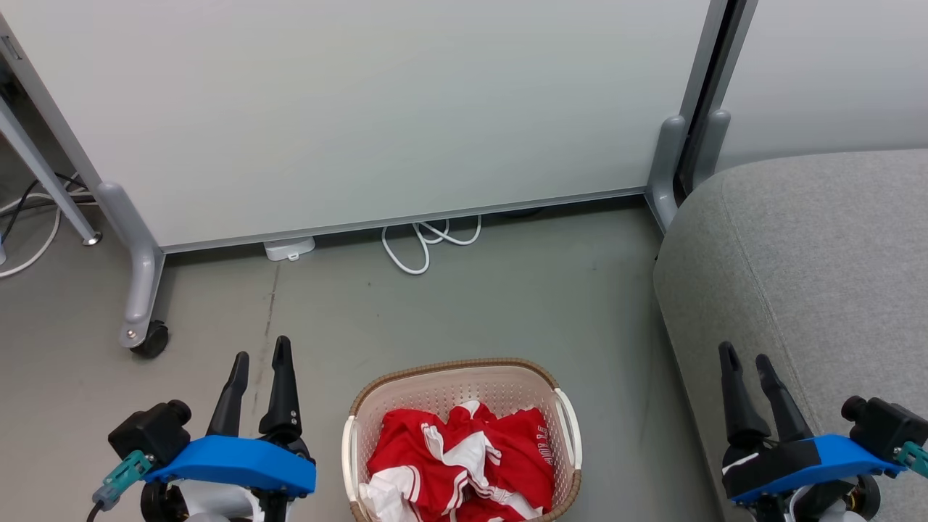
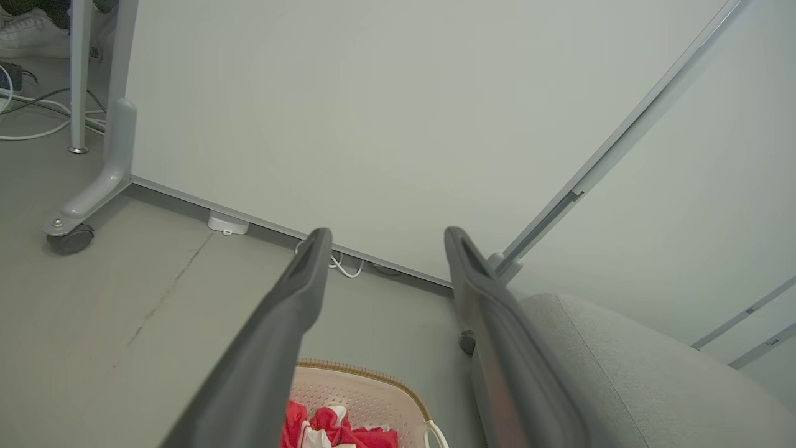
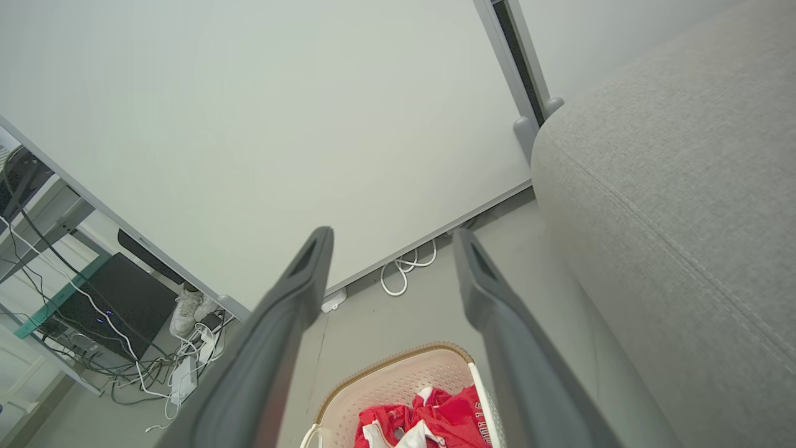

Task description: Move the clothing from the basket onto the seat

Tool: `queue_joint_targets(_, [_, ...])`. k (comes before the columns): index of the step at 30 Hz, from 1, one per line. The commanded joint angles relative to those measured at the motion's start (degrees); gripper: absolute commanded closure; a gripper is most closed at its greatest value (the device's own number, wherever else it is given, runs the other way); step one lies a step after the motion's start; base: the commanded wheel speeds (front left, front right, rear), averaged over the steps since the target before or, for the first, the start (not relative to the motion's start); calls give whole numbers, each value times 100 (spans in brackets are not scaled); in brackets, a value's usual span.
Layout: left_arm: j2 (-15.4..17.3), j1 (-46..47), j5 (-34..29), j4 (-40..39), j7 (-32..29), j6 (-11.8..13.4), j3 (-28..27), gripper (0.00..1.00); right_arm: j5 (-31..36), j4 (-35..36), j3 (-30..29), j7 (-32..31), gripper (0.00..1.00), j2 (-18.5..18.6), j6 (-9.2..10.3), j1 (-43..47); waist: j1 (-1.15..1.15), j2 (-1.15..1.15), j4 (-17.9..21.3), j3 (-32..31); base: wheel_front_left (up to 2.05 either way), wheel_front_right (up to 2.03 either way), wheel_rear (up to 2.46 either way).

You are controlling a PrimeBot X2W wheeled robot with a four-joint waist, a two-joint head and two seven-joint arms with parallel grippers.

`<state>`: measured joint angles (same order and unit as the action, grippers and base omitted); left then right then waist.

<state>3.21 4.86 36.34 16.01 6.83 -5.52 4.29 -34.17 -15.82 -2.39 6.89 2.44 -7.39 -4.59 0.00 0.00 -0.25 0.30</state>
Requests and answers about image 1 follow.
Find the white power adapter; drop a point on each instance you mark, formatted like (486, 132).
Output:
(288, 248)

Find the large white partition panel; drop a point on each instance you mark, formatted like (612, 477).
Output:
(362, 109)

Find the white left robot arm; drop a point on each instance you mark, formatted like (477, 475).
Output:
(210, 504)

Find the red and white jersey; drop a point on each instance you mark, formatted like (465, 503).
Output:
(413, 453)

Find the grey fabric sofa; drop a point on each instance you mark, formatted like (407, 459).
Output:
(812, 275)

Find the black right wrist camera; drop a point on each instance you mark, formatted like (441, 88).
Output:
(884, 424)

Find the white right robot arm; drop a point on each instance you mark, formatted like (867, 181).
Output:
(819, 504)

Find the red shorts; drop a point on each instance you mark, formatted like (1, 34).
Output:
(518, 449)

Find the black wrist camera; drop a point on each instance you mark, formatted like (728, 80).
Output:
(152, 431)
(884, 424)

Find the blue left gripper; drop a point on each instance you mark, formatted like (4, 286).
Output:
(239, 462)

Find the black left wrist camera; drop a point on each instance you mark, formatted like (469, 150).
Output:
(152, 431)

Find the beige plastic laundry basket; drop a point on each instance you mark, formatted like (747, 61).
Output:
(449, 388)

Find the grey partition leg with caster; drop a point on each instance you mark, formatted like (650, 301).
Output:
(141, 275)

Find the grey metal table leg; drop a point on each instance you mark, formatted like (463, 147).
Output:
(43, 174)

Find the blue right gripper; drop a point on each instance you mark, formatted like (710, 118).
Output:
(834, 457)

